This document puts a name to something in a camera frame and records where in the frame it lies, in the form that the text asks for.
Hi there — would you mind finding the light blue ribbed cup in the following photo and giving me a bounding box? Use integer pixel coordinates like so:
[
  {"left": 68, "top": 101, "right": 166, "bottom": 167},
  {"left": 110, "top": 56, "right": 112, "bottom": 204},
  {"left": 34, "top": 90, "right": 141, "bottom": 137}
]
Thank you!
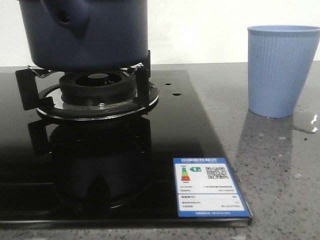
[{"left": 247, "top": 25, "right": 320, "bottom": 118}]

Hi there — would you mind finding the black right pot support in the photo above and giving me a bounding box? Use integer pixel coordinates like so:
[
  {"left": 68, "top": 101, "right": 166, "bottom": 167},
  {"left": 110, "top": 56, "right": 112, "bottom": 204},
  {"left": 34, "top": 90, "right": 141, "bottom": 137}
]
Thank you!
[{"left": 15, "top": 54, "right": 159, "bottom": 122}]

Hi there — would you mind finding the dark blue cooking pot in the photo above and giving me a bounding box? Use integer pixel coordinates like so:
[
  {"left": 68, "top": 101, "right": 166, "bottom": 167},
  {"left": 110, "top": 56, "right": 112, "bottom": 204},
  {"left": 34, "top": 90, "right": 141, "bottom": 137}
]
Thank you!
[{"left": 19, "top": 0, "right": 148, "bottom": 72}]

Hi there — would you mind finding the black right gas burner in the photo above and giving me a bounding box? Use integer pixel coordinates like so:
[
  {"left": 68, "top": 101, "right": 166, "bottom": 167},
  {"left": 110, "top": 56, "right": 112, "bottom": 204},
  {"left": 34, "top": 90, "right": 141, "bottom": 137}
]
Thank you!
[{"left": 59, "top": 70, "right": 137, "bottom": 106}]

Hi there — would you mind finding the blue energy label sticker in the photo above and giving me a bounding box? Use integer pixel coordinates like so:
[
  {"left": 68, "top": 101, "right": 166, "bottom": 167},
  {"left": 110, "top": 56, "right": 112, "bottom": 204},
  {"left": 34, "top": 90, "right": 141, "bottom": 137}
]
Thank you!
[{"left": 173, "top": 157, "right": 251, "bottom": 219}]

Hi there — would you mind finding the black glass gas stove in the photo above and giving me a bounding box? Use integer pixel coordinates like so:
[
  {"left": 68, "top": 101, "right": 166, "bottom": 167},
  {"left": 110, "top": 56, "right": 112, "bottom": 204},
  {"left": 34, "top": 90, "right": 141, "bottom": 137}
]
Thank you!
[{"left": 0, "top": 69, "right": 253, "bottom": 225}]

